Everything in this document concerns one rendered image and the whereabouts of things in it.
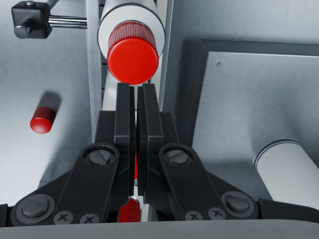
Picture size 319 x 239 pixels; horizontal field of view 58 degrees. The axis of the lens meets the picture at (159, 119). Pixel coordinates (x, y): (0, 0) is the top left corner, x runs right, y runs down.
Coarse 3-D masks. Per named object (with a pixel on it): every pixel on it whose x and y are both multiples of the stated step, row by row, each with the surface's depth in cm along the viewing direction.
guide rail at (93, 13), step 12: (96, 0) 27; (96, 12) 28; (96, 24) 28; (96, 36) 29; (96, 48) 30; (96, 60) 31; (96, 72) 31; (96, 84) 32; (96, 96) 33; (96, 108) 34; (96, 120) 35
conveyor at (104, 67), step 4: (100, 0) 35; (104, 0) 35; (100, 4) 36; (104, 4) 35; (100, 8) 35; (100, 12) 36; (100, 16) 36; (100, 20) 36; (104, 60) 39; (104, 64) 40; (104, 68) 40; (104, 72) 40; (104, 76) 40; (104, 80) 41; (104, 84) 41; (104, 88) 42; (140, 212) 58
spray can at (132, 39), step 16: (112, 0) 23; (128, 0) 21; (144, 0) 22; (112, 16) 20; (128, 16) 20; (144, 16) 20; (112, 32) 20; (128, 32) 18; (144, 32) 19; (160, 32) 21; (112, 48) 17; (128, 48) 18; (144, 48) 18; (160, 48) 22; (112, 64) 18; (128, 64) 18; (144, 64) 18; (128, 80) 19; (144, 80) 19
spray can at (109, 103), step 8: (112, 80) 31; (112, 88) 29; (136, 88) 29; (104, 96) 30; (112, 96) 28; (136, 96) 28; (104, 104) 28; (112, 104) 27; (136, 104) 26; (136, 112) 25; (136, 160) 23; (136, 168) 23; (136, 176) 24
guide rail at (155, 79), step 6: (156, 0) 33; (162, 0) 32; (156, 6) 33; (162, 6) 33; (162, 12) 33; (162, 18) 33; (162, 54) 36; (156, 72) 37; (156, 78) 38; (156, 84) 38; (156, 90) 39; (144, 210) 52; (144, 216) 53
